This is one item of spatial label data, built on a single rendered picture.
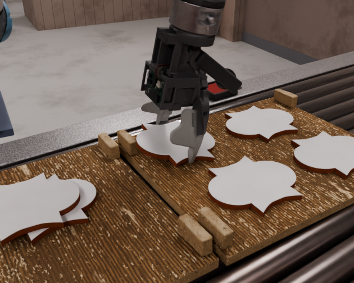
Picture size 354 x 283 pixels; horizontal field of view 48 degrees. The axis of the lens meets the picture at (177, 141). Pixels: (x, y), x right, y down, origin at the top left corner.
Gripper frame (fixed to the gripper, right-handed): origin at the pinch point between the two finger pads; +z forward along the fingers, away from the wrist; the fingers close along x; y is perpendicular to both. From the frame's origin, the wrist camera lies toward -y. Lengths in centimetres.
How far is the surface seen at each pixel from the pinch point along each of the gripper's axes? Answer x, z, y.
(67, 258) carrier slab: 16.0, 4.3, 24.2
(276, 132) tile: 5.0, -2.8, -18.8
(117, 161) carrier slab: -1.7, 3.9, 10.1
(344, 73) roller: -16, -5, -65
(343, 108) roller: -0.2, -3.8, -44.9
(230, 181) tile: 13.6, -1.0, -1.7
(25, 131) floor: -202, 118, -20
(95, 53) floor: -353, 118, -127
